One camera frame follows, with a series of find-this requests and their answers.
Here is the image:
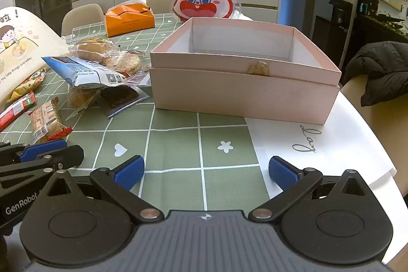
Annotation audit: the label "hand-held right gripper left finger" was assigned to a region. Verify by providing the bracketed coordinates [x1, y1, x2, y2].
[40, 155, 163, 224]

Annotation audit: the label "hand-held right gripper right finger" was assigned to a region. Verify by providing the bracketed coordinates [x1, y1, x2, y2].
[248, 156, 372, 223]

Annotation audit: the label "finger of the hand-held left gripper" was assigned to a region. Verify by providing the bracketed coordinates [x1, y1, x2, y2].
[0, 145, 85, 187]
[0, 138, 68, 165]

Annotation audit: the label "yellow snack packet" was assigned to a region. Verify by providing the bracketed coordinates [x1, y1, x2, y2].
[6, 67, 48, 102]

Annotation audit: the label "blue snack packet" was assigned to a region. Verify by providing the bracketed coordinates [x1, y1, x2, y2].
[42, 56, 150, 90]

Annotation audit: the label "pink cardboard box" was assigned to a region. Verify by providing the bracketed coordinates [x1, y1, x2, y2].
[150, 17, 342, 126]

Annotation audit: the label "cracker bar packet red ends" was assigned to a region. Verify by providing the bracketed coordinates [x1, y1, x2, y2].
[29, 98, 73, 145]

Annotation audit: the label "green checked tablecloth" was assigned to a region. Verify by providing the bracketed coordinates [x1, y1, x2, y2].
[0, 13, 272, 212]

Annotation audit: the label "brown square snack packet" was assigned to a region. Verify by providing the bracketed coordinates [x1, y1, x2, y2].
[100, 85, 150, 119]

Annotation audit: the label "crumpled white tissue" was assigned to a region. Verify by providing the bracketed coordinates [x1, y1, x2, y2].
[0, 6, 69, 103]

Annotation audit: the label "wrapped bread pile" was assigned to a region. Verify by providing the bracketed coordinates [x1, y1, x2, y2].
[108, 50, 151, 86]

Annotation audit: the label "clear wrapped bread packet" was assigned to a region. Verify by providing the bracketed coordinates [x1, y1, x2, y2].
[68, 38, 122, 65]

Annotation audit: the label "orange tissue box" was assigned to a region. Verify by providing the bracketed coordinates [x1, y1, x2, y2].
[105, 0, 155, 37]

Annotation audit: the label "black water dispenser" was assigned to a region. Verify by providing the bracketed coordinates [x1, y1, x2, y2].
[315, 0, 353, 69]

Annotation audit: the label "black aquarium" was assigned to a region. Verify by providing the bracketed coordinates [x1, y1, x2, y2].
[356, 0, 408, 48]

